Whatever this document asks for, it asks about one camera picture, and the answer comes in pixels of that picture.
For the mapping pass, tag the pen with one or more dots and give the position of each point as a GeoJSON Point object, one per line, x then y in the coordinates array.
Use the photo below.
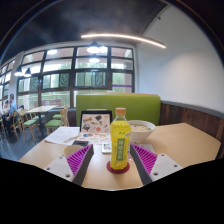
{"type": "Point", "coordinates": [71, 138]}

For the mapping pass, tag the flat round red coaster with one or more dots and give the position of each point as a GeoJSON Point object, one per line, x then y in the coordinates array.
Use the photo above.
{"type": "Point", "coordinates": [111, 169]}

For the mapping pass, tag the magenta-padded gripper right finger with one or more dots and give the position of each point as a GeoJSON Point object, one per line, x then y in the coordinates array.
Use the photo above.
{"type": "Point", "coordinates": [163, 165]}

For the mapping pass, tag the white bowl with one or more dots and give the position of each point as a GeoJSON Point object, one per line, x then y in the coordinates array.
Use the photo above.
{"type": "Point", "coordinates": [141, 131]}

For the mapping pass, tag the white paper sheet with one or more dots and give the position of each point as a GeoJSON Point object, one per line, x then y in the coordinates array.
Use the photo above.
{"type": "Point", "coordinates": [61, 135]}

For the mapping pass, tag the green upholstered bench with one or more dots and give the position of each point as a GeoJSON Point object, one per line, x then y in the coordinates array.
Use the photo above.
{"type": "Point", "coordinates": [140, 105]}

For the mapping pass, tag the small dark box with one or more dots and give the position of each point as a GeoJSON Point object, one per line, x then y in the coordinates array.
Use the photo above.
{"type": "Point", "coordinates": [80, 143]}

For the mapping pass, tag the large dark-framed window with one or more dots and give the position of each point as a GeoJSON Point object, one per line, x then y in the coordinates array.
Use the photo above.
{"type": "Point", "coordinates": [76, 76]}

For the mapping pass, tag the long curved ceiling light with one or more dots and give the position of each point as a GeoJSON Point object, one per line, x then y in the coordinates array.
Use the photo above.
{"type": "Point", "coordinates": [133, 37]}

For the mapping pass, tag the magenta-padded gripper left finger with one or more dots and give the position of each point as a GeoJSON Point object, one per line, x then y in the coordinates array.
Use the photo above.
{"type": "Point", "coordinates": [60, 166]}

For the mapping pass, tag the black pendant lamps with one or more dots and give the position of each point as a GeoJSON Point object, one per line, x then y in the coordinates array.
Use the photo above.
{"type": "Point", "coordinates": [93, 48]}

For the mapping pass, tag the small white box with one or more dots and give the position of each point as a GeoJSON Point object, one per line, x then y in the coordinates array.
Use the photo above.
{"type": "Point", "coordinates": [106, 148]}

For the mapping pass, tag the light wooden dining table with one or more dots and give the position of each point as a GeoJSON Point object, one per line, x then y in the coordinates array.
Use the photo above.
{"type": "Point", "coordinates": [41, 108]}

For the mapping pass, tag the black-framed tablet with pictures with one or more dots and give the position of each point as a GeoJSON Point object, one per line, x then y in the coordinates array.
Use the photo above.
{"type": "Point", "coordinates": [96, 121]}

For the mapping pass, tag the person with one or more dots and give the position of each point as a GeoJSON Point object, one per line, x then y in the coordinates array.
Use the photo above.
{"type": "Point", "coordinates": [12, 107]}
{"type": "Point", "coordinates": [5, 106]}

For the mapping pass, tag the colourful printed sheet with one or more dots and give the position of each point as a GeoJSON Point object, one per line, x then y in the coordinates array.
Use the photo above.
{"type": "Point", "coordinates": [95, 137]}

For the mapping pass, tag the yellow drink bottle orange cap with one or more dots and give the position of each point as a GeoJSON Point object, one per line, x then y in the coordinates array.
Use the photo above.
{"type": "Point", "coordinates": [120, 140]}

